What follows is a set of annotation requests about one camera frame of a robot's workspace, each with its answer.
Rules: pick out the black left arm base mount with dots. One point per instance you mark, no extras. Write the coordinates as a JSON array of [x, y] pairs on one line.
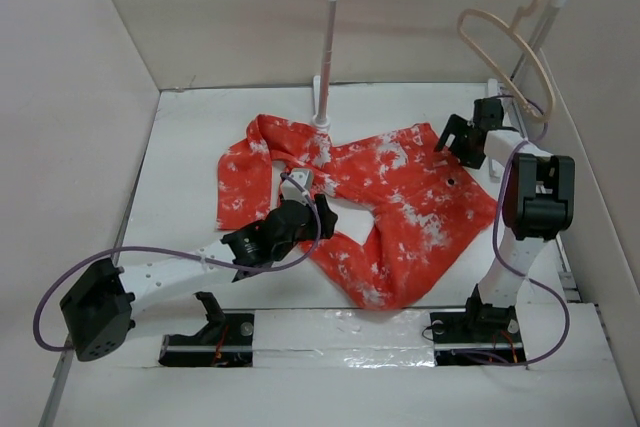
[[225, 341]]

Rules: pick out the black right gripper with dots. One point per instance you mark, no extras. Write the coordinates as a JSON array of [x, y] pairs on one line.
[[454, 126]]

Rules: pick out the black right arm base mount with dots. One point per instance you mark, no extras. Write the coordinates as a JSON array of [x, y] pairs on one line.
[[474, 335]]

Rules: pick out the orange white-speckled trousers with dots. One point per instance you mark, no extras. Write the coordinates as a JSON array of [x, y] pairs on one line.
[[426, 208]]

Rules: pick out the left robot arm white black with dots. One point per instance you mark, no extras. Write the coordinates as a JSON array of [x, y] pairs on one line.
[[101, 308]]

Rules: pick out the silver foil tape strip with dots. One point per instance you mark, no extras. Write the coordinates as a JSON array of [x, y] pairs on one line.
[[341, 338]]

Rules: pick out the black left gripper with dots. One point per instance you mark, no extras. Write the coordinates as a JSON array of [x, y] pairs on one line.
[[328, 217]]

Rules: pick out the white clothes rack with metal bar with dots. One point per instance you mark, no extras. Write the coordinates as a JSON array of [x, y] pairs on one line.
[[492, 44]]

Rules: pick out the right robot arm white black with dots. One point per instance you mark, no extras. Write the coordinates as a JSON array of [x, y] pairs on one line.
[[535, 204]]

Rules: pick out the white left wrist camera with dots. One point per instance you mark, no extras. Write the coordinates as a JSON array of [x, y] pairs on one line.
[[296, 185]]

